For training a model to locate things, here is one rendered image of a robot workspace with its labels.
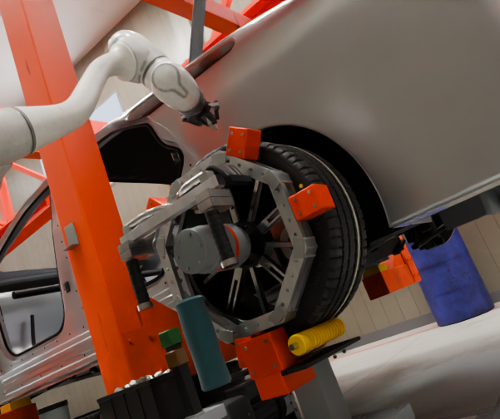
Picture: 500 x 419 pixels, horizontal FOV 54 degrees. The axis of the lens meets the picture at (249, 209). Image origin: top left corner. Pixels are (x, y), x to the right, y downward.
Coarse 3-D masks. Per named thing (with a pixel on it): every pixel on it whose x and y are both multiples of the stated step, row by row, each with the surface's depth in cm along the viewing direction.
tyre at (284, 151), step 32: (256, 160) 151; (288, 160) 145; (320, 160) 157; (352, 192) 155; (320, 224) 138; (352, 224) 147; (320, 256) 139; (352, 256) 146; (192, 288) 169; (320, 288) 139; (352, 288) 152; (320, 320) 148
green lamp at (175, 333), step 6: (168, 330) 119; (174, 330) 120; (162, 336) 120; (168, 336) 119; (174, 336) 119; (180, 336) 121; (162, 342) 120; (168, 342) 119; (174, 342) 119; (180, 342) 120
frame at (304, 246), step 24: (240, 168) 145; (264, 168) 140; (288, 192) 137; (288, 216) 135; (168, 240) 164; (312, 240) 136; (168, 264) 163; (288, 264) 135; (288, 288) 141; (216, 312) 159; (288, 312) 137; (240, 336) 146
